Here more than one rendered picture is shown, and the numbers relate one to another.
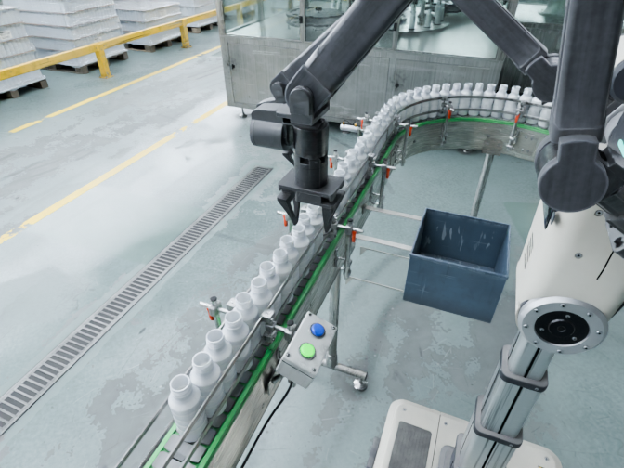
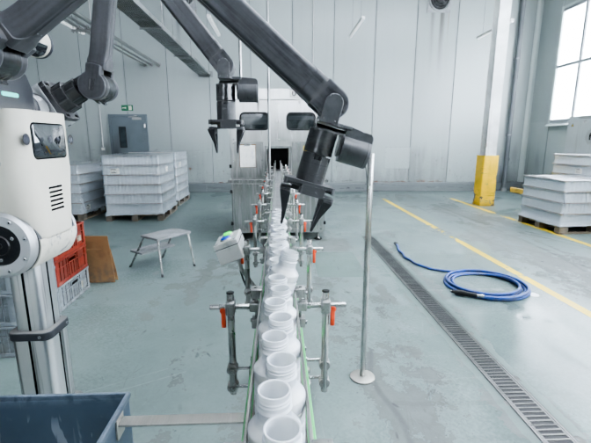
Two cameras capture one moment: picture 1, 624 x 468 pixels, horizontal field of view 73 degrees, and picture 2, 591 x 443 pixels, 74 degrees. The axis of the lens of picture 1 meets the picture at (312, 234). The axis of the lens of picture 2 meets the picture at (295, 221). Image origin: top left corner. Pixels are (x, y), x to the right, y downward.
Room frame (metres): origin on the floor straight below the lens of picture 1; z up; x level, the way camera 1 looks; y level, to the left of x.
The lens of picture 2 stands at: (1.86, -0.32, 1.43)
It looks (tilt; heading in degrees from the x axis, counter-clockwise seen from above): 12 degrees down; 156
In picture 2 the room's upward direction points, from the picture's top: straight up
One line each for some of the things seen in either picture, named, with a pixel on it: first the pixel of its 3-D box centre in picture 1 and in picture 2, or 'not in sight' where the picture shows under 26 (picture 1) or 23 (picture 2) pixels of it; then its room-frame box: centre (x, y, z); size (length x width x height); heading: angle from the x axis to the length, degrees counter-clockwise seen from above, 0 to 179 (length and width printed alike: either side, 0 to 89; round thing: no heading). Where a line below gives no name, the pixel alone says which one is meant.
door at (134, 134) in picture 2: not in sight; (130, 154); (-9.79, 0.06, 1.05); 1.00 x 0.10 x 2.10; 68
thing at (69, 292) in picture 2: not in sight; (53, 287); (-2.10, -0.94, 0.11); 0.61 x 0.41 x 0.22; 161
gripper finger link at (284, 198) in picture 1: (302, 204); (232, 137); (0.65, 0.02, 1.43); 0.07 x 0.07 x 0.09; 68
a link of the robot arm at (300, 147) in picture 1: (307, 136); (227, 92); (0.65, 0.01, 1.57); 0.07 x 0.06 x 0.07; 69
